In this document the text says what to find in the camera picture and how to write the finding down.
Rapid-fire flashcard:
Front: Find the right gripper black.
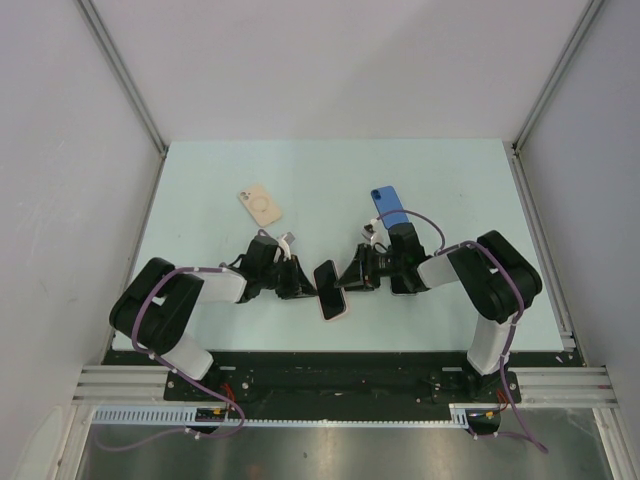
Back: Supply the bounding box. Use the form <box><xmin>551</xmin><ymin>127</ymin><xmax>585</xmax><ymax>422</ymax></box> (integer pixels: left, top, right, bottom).
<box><xmin>334</xmin><ymin>242</ymin><xmax>406</xmax><ymax>291</ymax></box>

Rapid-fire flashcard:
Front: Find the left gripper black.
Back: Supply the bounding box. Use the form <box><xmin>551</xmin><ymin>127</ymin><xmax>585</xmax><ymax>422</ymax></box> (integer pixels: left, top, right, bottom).
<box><xmin>259</xmin><ymin>255</ymin><xmax>317</xmax><ymax>300</ymax></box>

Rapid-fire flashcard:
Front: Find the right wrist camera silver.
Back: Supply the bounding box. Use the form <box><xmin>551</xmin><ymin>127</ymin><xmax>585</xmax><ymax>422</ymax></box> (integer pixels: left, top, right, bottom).
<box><xmin>361</xmin><ymin>218</ymin><xmax>383</xmax><ymax>247</ymax></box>

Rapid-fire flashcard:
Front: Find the aluminium frame front rail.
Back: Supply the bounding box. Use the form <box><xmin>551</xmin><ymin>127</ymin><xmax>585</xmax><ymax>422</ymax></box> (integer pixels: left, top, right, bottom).
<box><xmin>72</xmin><ymin>366</ymin><xmax>618</xmax><ymax>408</ymax></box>

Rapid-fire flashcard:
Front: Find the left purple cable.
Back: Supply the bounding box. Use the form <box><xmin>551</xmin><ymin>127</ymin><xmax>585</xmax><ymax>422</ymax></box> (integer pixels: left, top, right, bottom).
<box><xmin>93</xmin><ymin>267</ymin><xmax>246</xmax><ymax>454</ymax></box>

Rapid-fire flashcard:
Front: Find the blue phone case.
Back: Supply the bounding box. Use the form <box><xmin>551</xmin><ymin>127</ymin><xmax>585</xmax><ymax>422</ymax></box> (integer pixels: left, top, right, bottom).
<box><xmin>370</xmin><ymin>185</ymin><xmax>410</xmax><ymax>230</ymax></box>

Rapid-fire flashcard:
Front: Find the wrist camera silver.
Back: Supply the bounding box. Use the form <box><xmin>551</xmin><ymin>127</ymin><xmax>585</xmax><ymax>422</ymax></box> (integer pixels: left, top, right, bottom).
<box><xmin>361</xmin><ymin>218</ymin><xmax>383</xmax><ymax>247</ymax></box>
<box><xmin>277</xmin><ymin>232</ymin><xmax>295</xmax><ymax>259</ymax></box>

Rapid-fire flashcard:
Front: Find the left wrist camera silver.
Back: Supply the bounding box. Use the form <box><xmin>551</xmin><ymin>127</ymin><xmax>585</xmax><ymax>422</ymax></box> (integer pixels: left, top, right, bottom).
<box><xmin>277</xmin><ymin>232</ymin><xmax>295</xmax><ymax>259</ymax></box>

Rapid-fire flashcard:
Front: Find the right aluminium corner post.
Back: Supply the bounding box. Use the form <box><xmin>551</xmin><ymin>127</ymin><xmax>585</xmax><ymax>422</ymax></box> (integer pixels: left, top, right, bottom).
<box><xmin>511</xmin><ymin>0</ymin><xmax>609</xmax><ymax>155</ymax></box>

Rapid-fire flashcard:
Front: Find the aluminium corner post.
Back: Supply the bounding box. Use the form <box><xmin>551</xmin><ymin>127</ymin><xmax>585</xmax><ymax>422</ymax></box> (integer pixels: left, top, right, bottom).
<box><xmin>511</xmin><ymin>0</ymin><xmax>609</xmax><ymax>155</ymax></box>
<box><xmin>74</xmin><ymin>0</ymin><xmax>168</xmax><ymax>158</ymax></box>

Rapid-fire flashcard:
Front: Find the beige phone case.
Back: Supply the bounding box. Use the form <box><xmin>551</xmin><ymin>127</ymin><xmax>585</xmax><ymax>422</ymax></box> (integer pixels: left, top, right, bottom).
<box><xmin>238</xmin><ymin>184</ymin><xmax>282</xmax><ymax>227</ymax></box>

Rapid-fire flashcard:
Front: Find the left aluminium corner post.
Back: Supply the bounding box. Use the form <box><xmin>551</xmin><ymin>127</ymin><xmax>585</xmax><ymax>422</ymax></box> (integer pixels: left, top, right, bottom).
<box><xmin>74</xmin><ymin>0</ymin><xmax>168</xmax><ymax>158</ymax></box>

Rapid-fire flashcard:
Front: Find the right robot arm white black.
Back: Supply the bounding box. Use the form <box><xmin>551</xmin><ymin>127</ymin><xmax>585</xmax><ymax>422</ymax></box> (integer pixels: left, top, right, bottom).
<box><xmin>336</xmin><ymin>222</ymin><xmax>542</xmax><ymax>401</ymax></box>

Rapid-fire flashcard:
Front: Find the black screen smartphone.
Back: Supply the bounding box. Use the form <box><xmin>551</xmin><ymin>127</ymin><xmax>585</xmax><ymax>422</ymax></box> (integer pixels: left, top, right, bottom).
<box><xmin>313</xmin><ymin>259</ymin><xmax>349</xmax><ymax>321</ymax></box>
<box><xmin>390</xmin><ymin>274</ymin><xmax>423</xmax><ymax>295</ymax></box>

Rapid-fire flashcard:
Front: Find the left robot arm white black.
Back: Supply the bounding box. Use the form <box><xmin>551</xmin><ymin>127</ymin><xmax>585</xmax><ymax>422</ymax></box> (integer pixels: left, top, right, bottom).
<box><xmin>109</xmin><ymin>229</ymin><xmax>318</xmax><ymax>400</ymax></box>

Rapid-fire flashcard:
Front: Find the slotted cable duct rail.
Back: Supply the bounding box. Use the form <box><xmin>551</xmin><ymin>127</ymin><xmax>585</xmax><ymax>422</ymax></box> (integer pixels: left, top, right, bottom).
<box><xmin>92</xmin><ymin>402</ymin><xmax>509</xmax><ymax>429</ymax></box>

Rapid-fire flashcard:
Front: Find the right aluminium side rail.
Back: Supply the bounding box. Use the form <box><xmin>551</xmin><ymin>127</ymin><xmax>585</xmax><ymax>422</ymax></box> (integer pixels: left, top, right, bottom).
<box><xmin>504</xmin><ymin>142</ymin><xmax>579</xmax><ymax>352</ymax></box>

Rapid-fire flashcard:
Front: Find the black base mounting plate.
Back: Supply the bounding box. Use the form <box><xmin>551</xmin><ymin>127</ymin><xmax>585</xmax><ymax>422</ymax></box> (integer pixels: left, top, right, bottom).
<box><xmin>103</xmin><ymin>352</ymin><xmax>584</xmax><ymax>422</ymax></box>

